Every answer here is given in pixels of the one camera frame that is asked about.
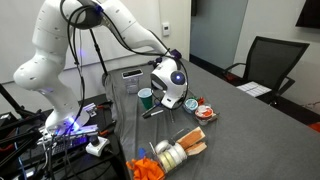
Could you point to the teal round container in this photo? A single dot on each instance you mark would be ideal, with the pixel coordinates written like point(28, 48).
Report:
point(191, 105)

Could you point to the red and white round container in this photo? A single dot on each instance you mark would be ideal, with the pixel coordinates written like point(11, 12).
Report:
point(203, 113)

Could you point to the yellowish tape roll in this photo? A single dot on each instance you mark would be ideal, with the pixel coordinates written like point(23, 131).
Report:
point(164, 162)
point(170, 158)

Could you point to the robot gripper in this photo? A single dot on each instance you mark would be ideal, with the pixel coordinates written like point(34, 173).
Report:
point(171, 107)

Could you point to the black tripod pole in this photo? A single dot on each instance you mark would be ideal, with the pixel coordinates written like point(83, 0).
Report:
point(99, 53)

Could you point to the clear plastic organizer tray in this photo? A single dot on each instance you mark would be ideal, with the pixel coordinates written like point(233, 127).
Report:
point(191, 153)

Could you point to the red object on floor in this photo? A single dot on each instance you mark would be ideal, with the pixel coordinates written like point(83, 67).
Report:
point(314, 127)

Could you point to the black wall television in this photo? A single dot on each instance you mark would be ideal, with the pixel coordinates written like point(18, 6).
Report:
point(308, 13)

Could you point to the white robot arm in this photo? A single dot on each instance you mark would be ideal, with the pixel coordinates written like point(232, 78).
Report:
point(50, 66)

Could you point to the green plastic cup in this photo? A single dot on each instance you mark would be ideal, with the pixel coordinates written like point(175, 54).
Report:
point(146, 98)

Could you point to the wooden block with orange strip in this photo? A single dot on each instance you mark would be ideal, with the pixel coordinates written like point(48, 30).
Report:
point(190, 137)
point(196, 148)

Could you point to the purple folded umbrella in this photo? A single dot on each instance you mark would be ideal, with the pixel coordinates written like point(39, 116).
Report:
point(176, 54)

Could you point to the black robot cart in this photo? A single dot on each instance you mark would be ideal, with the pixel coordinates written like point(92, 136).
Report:
point(100, 166)

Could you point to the white ribbon spool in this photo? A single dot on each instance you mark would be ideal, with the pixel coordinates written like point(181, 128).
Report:
point(162, 146)

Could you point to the clear flat plastic tray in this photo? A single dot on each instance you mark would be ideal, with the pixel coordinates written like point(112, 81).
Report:
point(213, 118)

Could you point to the small red piece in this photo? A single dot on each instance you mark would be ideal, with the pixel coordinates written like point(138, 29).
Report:
point(201, 100)

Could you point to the orange cloth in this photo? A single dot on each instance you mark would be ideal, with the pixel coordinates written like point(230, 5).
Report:
point(145, 170)

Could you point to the clear plastic box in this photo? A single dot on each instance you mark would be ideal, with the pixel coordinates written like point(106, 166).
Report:
point(132, 81)

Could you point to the black spring clamp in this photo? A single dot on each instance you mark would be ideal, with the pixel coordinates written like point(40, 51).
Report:
point(105, 106)
point(107, 131)

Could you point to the black cap white pen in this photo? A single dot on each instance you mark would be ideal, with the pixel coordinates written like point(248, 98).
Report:
point(155, 113)

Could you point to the white paper sheet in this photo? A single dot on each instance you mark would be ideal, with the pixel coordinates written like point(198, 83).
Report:
point(253, 89)

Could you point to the grey tablecloth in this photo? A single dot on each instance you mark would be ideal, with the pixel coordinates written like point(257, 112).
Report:
point(253, 140)

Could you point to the black tripod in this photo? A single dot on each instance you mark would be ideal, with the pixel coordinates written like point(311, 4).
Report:
point(16, 123)

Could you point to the white wall thermostat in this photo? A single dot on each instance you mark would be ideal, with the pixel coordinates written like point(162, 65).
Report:
point(166, 29)

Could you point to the white tape roll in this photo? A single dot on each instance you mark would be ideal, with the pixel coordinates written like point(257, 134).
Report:
point(181, 150)
point(176, 154)

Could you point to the black mesh office chair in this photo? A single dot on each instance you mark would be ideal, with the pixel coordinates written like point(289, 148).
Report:
point(273, 60)

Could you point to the small blue plastic piece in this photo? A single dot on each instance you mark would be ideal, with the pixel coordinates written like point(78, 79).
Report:
point(142, 152)

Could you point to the blue cap silver marker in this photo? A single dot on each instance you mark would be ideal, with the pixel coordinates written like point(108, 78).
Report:
point(151, 110)

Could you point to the white emergency stop box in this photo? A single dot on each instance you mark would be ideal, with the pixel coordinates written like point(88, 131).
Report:
point(96, 146)

